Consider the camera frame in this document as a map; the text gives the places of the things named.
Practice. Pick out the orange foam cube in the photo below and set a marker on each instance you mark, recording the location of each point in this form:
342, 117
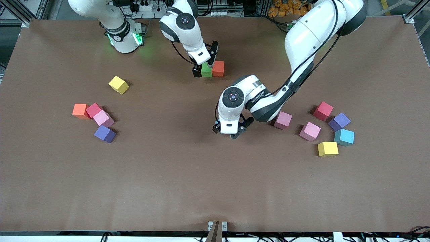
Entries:
218, 69
79, 110

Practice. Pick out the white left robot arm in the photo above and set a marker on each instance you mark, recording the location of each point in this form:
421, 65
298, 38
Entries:
302, 37

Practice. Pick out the purple foam cube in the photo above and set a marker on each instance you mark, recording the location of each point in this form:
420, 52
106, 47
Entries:
104, 133
339, 121

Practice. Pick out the pink foam cube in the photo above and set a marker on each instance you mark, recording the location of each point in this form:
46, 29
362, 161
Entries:
101, 117
284, 121
309, 131

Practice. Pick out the red foam cube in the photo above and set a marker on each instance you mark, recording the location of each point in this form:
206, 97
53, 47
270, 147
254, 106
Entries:
93, 109
323, 111

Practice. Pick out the brown pole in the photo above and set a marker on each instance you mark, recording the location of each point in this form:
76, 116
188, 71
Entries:
215, 235

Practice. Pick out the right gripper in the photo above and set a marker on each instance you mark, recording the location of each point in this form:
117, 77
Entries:
196, 71

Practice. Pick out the green foam cube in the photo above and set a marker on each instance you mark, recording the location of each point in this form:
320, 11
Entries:
206, 70

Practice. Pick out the turquoise foam cube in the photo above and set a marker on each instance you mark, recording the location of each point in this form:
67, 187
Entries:
344, 137

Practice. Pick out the silver metal bracket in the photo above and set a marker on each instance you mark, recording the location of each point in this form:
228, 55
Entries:
210, 226

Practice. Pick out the yellow foam cube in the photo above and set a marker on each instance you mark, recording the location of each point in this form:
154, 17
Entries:
328, 149
118, 84

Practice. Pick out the pile of orange objects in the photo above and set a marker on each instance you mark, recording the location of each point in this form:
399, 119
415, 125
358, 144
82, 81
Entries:
282, 8

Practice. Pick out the small white box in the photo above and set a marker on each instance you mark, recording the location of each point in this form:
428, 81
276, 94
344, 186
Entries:
337, 237

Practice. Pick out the equipment rack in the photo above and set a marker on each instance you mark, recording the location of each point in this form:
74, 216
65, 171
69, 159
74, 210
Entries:
215, 6

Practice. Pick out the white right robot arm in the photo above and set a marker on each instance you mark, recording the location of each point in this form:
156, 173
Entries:
183, 22

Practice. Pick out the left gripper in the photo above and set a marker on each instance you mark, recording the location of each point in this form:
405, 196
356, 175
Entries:
216, 128

